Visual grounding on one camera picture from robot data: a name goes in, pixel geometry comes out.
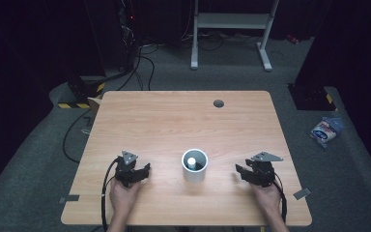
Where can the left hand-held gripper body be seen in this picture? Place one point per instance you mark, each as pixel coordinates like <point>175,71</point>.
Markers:
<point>125,172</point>

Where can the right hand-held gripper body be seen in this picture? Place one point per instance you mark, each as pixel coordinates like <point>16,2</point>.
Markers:
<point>264,172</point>

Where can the green and white glue stick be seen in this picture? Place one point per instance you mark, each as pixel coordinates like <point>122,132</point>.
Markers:
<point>191,162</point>

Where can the white cup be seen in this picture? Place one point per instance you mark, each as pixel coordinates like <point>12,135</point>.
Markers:
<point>194,175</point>

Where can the person's right hand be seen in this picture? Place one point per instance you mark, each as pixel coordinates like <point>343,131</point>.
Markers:
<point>270,201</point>

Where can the grey tape strip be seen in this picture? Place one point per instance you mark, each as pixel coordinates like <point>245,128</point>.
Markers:
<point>71,198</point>
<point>302,193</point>

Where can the blue and white plastic packet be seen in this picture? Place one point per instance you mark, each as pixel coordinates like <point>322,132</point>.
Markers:
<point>325,132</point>

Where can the brown cardboard piece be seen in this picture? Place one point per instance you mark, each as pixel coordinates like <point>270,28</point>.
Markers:
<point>95,104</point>

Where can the black stand with striped base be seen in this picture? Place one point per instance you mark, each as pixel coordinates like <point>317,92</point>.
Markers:
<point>312,96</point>
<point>77,93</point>

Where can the small red object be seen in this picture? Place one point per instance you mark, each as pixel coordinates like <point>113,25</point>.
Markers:
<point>293,39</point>

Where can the dark equipment rack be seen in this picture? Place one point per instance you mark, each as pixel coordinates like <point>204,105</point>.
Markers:
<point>112,35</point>

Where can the white metal stand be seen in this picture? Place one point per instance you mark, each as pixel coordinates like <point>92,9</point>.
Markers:
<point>232,21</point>

